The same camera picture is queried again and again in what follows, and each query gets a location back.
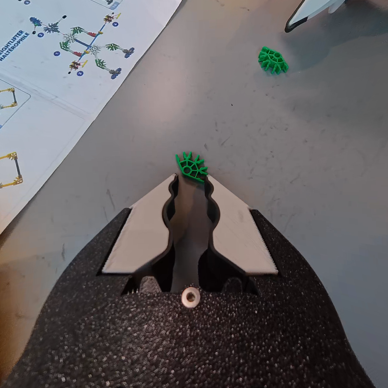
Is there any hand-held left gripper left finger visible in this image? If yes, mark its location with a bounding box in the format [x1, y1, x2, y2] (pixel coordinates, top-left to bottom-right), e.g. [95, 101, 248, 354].
[102, 174, 180, 287]

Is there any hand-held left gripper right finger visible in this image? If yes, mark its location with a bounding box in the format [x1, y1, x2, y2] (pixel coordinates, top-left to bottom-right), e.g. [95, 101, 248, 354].
[200, 177, 279, 288]

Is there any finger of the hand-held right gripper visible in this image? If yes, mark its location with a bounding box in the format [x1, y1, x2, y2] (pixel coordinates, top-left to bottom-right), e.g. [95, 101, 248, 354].
[285, 0, 346, 33]

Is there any green toy connector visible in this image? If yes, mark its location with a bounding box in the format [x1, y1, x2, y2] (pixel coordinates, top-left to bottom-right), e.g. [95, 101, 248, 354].
[258, 46, 290, 76]
[175, 152, 208, 182]

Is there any grey desk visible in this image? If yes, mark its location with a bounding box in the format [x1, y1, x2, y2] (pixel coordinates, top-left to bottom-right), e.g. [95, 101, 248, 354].
[0, 0, 388, 388]

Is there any toy instruction poster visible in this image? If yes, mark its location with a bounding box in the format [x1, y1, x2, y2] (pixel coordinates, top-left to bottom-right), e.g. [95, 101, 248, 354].
[0, 0, 182, 234]

